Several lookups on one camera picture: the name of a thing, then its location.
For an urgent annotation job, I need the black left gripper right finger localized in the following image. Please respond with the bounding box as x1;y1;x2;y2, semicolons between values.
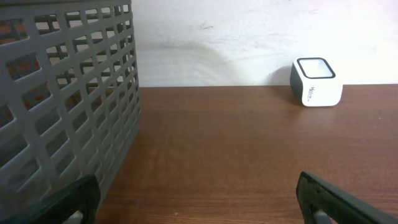
296;171;397;224

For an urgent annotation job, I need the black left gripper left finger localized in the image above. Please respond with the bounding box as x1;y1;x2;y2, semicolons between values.
1;174;101;224

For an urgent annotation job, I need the white barcode scanner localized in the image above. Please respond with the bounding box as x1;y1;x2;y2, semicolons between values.
290;57;343;107

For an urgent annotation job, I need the dark grey plastic basket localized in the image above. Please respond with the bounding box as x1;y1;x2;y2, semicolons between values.
1;0;141;219

